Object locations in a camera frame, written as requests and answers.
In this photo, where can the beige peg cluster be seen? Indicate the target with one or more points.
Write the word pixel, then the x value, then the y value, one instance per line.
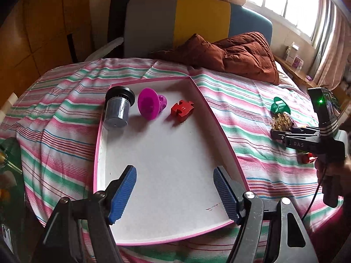
pixel 282 122

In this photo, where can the purple box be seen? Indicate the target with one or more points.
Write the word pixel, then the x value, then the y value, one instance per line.
pixel 298 63

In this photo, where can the black rolled mat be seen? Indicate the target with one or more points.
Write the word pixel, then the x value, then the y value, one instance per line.
pixel 118 13

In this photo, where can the magenta plastic funnel toy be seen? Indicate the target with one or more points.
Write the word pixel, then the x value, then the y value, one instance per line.
pixel 148 102

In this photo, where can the window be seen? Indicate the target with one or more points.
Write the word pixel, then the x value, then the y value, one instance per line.
pixel 285 5

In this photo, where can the person's red trousers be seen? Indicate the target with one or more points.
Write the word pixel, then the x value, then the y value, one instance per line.
pixel 342 219

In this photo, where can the wooden wardrobe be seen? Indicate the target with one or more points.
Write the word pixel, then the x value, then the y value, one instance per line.
pixel 41 33

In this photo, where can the wooden bedside ledge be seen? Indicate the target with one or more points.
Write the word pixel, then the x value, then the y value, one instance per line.
pixel 296 74

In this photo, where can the white box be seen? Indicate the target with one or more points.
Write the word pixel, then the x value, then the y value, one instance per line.
pixel 291 52

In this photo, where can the person's right hand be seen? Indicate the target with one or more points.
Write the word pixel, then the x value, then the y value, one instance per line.
pixel 321 169

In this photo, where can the striped bed sheet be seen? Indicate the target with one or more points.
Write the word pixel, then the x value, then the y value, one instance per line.
pixel 68 109

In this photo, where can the green glass table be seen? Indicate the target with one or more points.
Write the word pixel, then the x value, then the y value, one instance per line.
pixel 11 148

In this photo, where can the long beige curtain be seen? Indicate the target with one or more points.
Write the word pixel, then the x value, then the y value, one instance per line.
pixel 334 41

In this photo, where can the grey cylinder with black cap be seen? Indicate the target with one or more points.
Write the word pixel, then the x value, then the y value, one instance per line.
pixel 116 112

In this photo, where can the brown quilted jacket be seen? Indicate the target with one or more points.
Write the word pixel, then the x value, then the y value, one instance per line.
pixel 241 57

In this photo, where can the white tray with pink rim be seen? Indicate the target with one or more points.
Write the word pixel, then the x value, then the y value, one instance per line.
pixel 164 156

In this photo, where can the gold-capped bottle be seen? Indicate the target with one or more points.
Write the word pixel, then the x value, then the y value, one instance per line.
pixel 11 164

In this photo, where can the small red cylinder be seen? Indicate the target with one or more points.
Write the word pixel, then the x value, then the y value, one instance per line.
pixel 306 158

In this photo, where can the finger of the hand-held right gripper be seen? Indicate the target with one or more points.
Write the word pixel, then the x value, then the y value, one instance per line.
pixel 304 132
pixel 299 144

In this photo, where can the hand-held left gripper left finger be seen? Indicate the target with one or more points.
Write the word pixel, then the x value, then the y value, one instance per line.
pixel 123 191

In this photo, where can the grey yellow blue headboard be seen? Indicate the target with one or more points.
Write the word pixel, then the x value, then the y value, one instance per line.
pixel 197 19

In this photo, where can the red puzzle-shaped block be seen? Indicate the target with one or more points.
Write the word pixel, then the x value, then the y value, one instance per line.
pixel 181 111

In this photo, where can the green plastic flanged piece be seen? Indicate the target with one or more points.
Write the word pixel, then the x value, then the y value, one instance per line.
pixel 279 105

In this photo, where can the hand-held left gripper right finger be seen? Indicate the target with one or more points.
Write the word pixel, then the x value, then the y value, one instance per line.
pixel 224 194

